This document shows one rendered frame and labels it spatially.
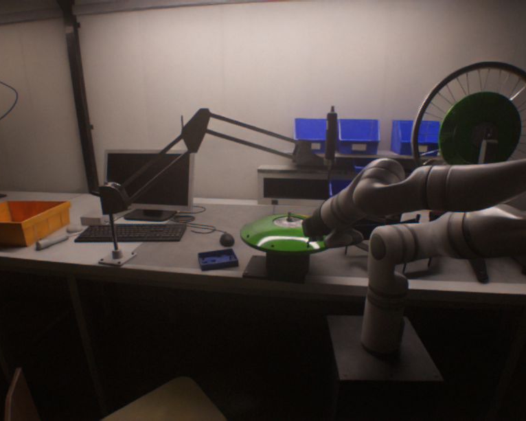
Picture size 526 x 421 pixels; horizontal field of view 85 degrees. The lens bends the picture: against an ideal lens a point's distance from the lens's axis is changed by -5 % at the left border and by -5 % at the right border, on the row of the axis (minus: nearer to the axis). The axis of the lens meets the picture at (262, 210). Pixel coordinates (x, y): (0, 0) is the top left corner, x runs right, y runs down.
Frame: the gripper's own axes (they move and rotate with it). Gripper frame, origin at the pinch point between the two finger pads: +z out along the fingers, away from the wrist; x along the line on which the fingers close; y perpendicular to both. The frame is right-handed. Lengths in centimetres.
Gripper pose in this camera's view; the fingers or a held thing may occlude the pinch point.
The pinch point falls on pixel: (307, 242)
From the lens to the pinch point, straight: 86.1
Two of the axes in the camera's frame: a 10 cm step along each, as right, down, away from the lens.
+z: -2.4, 3.1, 9.2
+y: -1.7, -9.5, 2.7
